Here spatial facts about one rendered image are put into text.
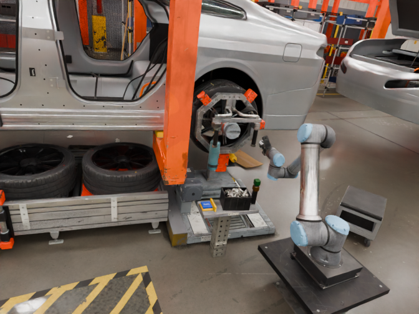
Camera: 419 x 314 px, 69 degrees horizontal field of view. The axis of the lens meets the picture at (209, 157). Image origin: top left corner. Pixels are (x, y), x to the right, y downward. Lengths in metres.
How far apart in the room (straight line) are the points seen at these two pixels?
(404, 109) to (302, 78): 1.80
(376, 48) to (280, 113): 3.20
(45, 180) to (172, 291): 1.21
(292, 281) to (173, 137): 1.20
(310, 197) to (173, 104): 1.04
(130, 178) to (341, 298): 1.65
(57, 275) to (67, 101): 1.25
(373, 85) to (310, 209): 2.91
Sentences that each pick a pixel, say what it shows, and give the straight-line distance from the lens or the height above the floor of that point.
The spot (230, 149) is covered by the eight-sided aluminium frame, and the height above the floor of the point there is 0.62.
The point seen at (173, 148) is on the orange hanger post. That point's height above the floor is 0.82.
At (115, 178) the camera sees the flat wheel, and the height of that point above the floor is 0.48.
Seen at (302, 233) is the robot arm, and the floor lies 0.63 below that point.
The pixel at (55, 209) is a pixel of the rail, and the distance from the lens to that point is 2.48.
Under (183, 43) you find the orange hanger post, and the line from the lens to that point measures 1.98.
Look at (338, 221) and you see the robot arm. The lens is 2.06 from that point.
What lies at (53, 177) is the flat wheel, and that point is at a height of 0.48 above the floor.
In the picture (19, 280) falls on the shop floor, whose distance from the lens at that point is 2.50.
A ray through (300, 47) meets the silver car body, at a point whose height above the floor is 1.52.
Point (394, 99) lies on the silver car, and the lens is 4.45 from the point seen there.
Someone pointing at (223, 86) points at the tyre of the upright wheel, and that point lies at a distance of 2.62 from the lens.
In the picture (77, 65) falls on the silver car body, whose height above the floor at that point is 0.91.
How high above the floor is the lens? 1.74
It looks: 26 degrees down
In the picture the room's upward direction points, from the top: 7 degrees clockwise
